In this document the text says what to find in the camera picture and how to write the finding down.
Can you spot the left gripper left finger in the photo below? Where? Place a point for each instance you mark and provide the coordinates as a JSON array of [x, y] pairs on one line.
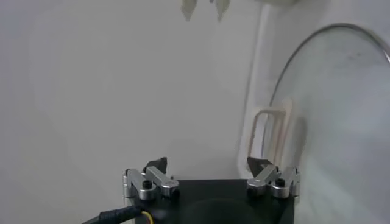
[[152, 181]]

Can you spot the cream electric cooking pot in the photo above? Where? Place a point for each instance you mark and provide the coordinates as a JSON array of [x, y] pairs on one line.
[[253, 91]]

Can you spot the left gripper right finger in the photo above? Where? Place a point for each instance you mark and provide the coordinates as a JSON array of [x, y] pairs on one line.
[[268, 179]]

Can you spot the glass pot lid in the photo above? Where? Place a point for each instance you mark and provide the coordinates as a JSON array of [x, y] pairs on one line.
[[350, 106]]

